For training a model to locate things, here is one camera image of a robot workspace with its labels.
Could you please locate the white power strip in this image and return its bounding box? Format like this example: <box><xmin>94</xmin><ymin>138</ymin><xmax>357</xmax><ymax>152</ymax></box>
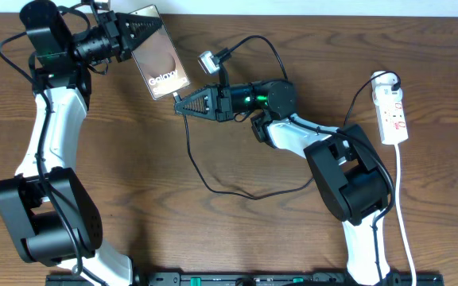
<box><xmin>371</xmin><ymin>71</ymin><xmax>409</xmax><ymax>145</ymax></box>

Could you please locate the white power strip cord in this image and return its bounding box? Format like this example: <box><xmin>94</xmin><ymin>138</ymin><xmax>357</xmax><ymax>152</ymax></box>
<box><xmin>393</xmin><ymin>143</ymin><xmax>417</xmax><ymax>286</ymax></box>

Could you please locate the Galaxy S25 Ultra smartphone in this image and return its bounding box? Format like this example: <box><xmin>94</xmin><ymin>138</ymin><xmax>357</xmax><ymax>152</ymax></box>
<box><xmin>131</xmin><ymin>5</ymin><xmax>191</xmax><ymax>100</ymax></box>

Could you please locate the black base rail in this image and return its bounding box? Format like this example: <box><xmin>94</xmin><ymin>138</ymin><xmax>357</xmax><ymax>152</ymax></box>
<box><xmin>45</xmin><ymin>272</ymin><xmax>444</xmax><ymax>286</ymax></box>

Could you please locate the black USB charging cable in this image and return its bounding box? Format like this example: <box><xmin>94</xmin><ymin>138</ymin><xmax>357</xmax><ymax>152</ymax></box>
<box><xmin>172</xmin><ymin>70</ymin><xmax>402</xmax><ymax>201</ymax></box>

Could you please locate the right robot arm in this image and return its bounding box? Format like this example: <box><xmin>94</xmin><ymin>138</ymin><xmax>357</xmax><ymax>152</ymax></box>
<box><xmin>174</xmin><ymin>79</ymin><xmax>395</xmax><ymax>285</ymax></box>

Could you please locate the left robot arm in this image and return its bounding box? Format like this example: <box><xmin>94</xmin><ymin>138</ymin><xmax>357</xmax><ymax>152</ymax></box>
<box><xmin>0</xmin><ymin>1</ymin><xmax>163</xmax><ymax>285</ymax></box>

